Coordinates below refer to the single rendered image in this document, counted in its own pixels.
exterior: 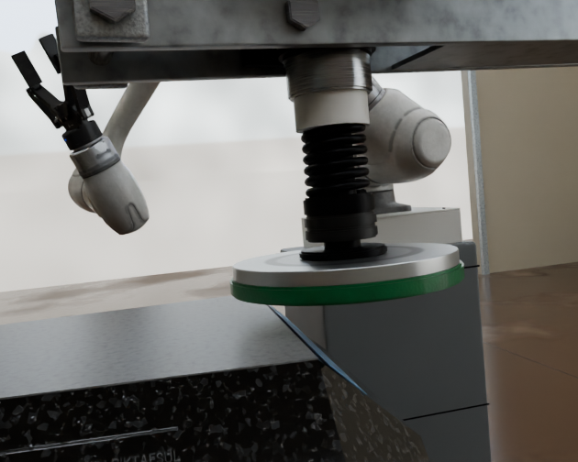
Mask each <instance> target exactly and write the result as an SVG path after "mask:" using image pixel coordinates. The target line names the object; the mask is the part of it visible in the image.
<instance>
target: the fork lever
mask: <svg viewBox="0 0 578 462"><path fill-rule="evenodd" d="M88 2H89V8H90V12H92V13H93V14H95V15H97V16H99V17H101V18H103V19H105V20H107V21H109V22H111V23H112V24H114V25H115V24H116V23H117V22H119V21H120V20H122V19H124V18H125V17H128V16H129V15H131V14H132V13H134V12H135V10H136V3H135V0H88ZM54 3H55V9H56V16H57V23H58V26H57V27H55V34H56V40H57V48H58V54H59V61H60V68H61V80H62V84H63V85H82V84H107V83H155V82H180V81H205V80H230V79H255V78H281V77H286V76H285V68H245V67H243V66H242V62H241V52H240V50H242V49H293V48H344V47H376V49H375V52H374V53H373V54H372V56H371V57H370V61H371V73H372V74H380V73H405V72H454V71H479V70H503V69H528V68H553V67H578V0H147V5H148V14H149V23H150V37H149V40H148V41H146V42H88V41H80V40H77V39H76V37H75V36H74V26H73V18H72V1H71V0H54Z"/></svg>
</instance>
